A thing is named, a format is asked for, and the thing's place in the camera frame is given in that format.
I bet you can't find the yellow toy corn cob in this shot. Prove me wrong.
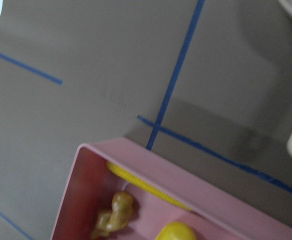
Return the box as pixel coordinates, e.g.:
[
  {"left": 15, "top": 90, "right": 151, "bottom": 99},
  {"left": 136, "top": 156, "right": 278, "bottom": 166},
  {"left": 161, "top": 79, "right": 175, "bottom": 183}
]
[{"left": 106, "top": 161, "right": 191, "bottom": 211}]

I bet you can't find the tan toy ginger root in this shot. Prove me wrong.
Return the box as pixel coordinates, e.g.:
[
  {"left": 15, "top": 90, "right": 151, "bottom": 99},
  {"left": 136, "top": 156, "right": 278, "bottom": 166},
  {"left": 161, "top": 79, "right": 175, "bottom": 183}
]
[{"left": 89, "top": 191, "right": 134, "bottom": 240}]

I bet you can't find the yellow toy corn piece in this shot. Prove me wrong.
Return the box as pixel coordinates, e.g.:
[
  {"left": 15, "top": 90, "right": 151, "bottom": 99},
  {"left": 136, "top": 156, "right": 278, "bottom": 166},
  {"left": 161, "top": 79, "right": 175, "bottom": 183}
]
[{"left": 155, "top": 221, "right": 197, "bottom": 240}]

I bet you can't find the pink plastic bin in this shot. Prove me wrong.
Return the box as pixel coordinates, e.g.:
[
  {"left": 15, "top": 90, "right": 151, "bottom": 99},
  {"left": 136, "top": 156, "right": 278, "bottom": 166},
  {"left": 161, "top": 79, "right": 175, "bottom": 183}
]
[{"left": 51, "top": 137, "right": 292, "bottom": 240}]

